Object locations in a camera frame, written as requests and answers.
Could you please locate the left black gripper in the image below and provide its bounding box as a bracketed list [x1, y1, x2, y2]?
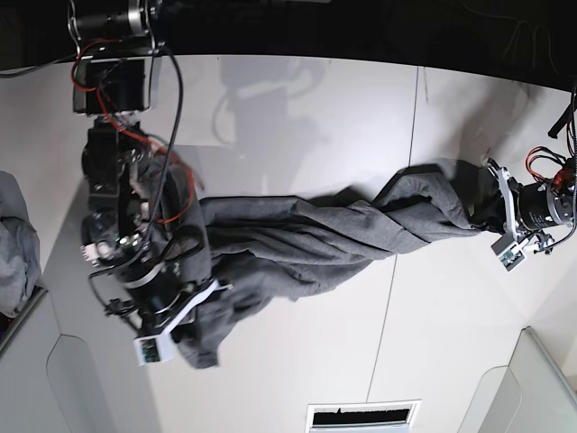
[485, 158, 562, 246]

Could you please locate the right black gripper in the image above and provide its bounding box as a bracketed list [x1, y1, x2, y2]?
[105, 252, 232, 338]

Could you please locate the dark grey t-shirt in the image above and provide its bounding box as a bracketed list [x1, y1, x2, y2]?
[130, 157, 501, 371]

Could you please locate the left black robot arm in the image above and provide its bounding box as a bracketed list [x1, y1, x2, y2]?
[484, 89, 576, 254]

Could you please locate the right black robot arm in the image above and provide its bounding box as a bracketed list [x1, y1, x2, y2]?
[68, 1, 226, 342]

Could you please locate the left white bin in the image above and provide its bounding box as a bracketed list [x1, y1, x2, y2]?
[1, 292, 107, 432]

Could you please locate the white bin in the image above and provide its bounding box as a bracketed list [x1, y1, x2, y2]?
[459, 327, 576, 433]
[1, 292, 107, 432]

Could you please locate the light grey clothes pile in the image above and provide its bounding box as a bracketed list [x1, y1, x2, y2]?
[1, 171, 41, 318]

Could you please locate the right white bin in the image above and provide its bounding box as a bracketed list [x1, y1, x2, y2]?
[459, 327, 576, 433]

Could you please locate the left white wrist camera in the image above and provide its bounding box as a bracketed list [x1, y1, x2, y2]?
[491, 234, 528, 272]

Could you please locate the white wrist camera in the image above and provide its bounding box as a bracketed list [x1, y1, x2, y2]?
[133, 334, 175, 365]
[491, 234, 528, 272]

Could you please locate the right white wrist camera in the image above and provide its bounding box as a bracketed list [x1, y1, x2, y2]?
[133, 334, 175, 365]

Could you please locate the black braided cable sleeve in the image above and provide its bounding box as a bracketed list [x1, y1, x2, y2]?
[547, 80, 577, 140]

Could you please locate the thin grey background cable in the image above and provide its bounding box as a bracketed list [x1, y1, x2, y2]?
[468, 0, 577, 82]

